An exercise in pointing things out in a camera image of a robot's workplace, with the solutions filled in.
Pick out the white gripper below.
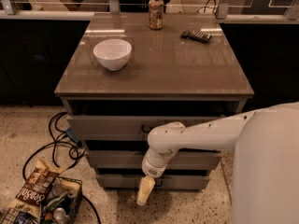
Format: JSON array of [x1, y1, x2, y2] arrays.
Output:
[[136, 156, 166, 206]]

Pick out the grey drawer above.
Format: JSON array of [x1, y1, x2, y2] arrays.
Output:
[[96, 175, 209, 190], [67, 115, 221, 141], [86, 150, 221, 170]]

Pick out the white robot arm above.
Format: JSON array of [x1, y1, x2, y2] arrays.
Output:
[[137, 102, 299, 224]]

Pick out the grey drawer cabinet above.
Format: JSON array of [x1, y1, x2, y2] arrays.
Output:
[[55, 13, 253, 177]]

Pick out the silver can in basket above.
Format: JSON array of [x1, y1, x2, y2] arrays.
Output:
[[53, 207, 68, 224]]

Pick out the blue power plug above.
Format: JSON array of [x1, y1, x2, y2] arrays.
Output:
[[65, 128, 80, 144]]

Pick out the brown chip bag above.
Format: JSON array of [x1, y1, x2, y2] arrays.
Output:
[[7, 159, 64, 218]]

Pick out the white ceramic bowl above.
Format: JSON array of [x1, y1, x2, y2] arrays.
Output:
[[93, 39, 132, 71]]

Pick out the black remote control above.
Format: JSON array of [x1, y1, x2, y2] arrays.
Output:
[[180, 30, 211, 44]]

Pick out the orange soda can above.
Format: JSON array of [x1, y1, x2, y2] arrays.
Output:
[[149, 0, 164, 30]]

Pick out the black floor cables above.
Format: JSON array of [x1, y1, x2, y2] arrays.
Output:
[[21, 111, 102, 224]]

